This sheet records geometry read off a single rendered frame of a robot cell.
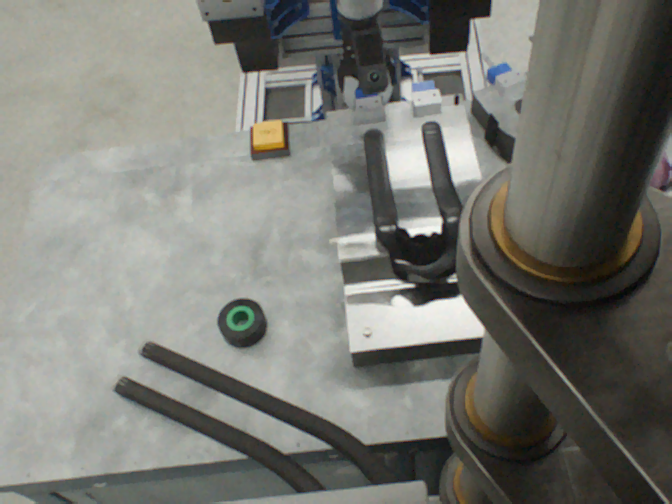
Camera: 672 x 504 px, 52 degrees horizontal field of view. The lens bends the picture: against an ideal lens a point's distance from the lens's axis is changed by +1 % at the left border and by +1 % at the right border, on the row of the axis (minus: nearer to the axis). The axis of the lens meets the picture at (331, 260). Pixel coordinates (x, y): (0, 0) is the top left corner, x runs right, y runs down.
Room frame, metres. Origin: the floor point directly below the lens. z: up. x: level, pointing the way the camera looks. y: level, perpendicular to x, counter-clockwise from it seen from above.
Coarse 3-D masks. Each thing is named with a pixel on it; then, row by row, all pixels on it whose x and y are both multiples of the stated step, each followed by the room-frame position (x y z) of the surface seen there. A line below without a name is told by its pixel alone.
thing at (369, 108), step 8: (360, 96) 0.98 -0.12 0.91; (368, 96) 0.97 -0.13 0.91; (376, 96) 0.95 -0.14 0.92; (360, 104) 0.94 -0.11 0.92; (368, 104) 0.94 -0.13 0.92; (376, 104) 0.93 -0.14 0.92; (360, 112) 0.92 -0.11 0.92; (368, 112) 0.92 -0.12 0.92; (376, 112) 0.92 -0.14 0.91; (360, 120) 0.92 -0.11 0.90; (368, 120) 0.92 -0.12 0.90; (376, 120) 0.92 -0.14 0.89
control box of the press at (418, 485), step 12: (312, 492) 0.10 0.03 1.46; (324, 492) 0.10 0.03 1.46; (336, 492) 0.10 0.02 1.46; (348, 492) 0.10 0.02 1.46; (360, 492) 0.10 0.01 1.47; (372, 492) 0.10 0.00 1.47; (384, 492) 0.10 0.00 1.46; (396, 492) 0.09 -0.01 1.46; (408, 492) 0.09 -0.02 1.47; (420, 492) 0.09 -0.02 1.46
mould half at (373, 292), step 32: (448, 96) 0.94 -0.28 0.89; (352, 128) 0.91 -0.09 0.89; (384, 128) 0.90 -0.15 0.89; (416, 128) 0.88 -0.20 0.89; (448, 128) 0.86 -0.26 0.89; (352, 160) 0.84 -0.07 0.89; (416, 160) 0.81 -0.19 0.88; (352, 192) 0.77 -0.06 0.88; (416, 192) 0.73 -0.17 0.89; (352, 224) 0.66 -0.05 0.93; (416, 224) 0.63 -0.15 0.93; (352, 256) 0.60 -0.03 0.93; (384, 256) 0.59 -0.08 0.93; (352, 288) 0.58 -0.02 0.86; (384, 288) 0.57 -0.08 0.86; (416, 288) 0.56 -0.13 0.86; (448, 288) 0.55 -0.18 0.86; (352, 320) 0.53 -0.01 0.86; (384, 320) 0.51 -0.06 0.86; (416, 320) 0.50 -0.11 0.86; (448, 320) 0.49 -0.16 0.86; (352, 352) 0.47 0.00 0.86; (384, 352) 0.47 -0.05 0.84; (416, 352) 0.46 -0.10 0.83; (448, 352) 0.46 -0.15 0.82
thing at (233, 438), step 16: (112, 384) 0.52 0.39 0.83; (128, 384) 0.51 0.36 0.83; (144, 400) 0.47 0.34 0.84; (160, 400) 0.46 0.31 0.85; (176, 400) 0.46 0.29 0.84; (176, 416) 0.43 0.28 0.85; (192, 416) 0.42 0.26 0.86; (208, 416) 0.42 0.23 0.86; (208, 432) 0.39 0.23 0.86; (224, 432) 0.38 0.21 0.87; (240, 432) 0.38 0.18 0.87; (240, 448) 0.35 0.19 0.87
